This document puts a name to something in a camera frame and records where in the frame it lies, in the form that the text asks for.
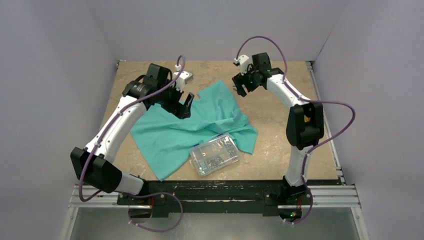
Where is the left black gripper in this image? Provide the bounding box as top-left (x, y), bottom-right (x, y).
top-left (157, 79), bottom-right (193, 119)

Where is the teal t-shirt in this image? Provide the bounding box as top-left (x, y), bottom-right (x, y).
top-left (130, 80), bottom-right (258, 181)

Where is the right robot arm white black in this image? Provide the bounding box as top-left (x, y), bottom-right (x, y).
top-left (232, 52), bottom-right (325, 204)

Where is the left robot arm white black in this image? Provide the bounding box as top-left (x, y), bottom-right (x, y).
top-left (70, 63), bottom-right (194, 205)

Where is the clear plastic screw box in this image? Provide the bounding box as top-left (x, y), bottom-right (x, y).
top-left (189, 133), bottom-right (241, 177)

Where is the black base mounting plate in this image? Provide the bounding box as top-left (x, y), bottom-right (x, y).
top-left (116, 179), bottom-right (314, 220)

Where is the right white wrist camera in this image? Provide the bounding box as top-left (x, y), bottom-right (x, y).
top-left (233, 54), bottom-right (252, 76)

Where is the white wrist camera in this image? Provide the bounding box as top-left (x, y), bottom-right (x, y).
top-left (172, 64), bottom-right (194, 93)
top-left (233, 54), bottom-right (252, 76)

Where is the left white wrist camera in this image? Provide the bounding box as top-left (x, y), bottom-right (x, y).
top-left (172, 64), bottom-right (194, 93)

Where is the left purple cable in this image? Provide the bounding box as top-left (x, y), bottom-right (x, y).
top-left (78, 54), bottom-right (186, 233)

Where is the aluminium frame rail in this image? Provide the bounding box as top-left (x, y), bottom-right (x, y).
top-left (67, 185), bottom-right (361, 209)

